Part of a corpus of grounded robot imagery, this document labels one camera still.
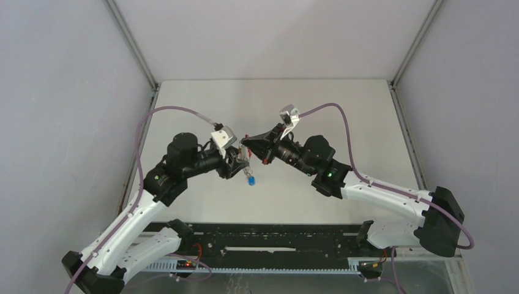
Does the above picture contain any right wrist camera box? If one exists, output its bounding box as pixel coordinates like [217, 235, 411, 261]
[279, 104, 300, 139]

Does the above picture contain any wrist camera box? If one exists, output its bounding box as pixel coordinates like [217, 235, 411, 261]
[211, 124, 237, 159]
[279, 104, 300, 139]

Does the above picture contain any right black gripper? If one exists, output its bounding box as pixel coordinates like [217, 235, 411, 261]
[242, 124, 315, 178]

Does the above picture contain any small circuit board with leds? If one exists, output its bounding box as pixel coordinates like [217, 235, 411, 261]
[176, 260, 198, 270]

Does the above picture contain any white cable duct strip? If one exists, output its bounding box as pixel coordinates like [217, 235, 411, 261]
[142, 258, 382, 274]

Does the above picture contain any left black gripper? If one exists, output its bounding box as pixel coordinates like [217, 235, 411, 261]
[184, 145, 249, 179]

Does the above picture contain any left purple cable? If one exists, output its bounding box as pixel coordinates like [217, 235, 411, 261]
[62, 106, 223, 294]

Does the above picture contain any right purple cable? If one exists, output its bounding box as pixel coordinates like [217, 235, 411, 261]
[297, 102, 475, 294]

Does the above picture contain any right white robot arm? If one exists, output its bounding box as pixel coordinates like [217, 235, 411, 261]
[241, 124, 465, 257]

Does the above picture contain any purple cable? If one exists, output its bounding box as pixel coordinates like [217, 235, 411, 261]
[297, 102, 475, 294]
[62, 106, 223, 294]

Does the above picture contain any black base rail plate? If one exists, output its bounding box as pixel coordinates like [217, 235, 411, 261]
[155, 220, 397, 270]

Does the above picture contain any blue tagged key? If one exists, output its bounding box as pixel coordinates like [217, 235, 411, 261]
[247, 176, 256, 186]

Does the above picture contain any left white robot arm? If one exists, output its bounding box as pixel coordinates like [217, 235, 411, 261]
[62, 127, 248, 293]

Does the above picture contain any red tag keyring with chain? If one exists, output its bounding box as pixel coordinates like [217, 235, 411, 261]
[239, 143, 253, 179]

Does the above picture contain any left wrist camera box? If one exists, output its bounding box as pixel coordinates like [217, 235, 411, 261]
[211, 124, 237, 159]

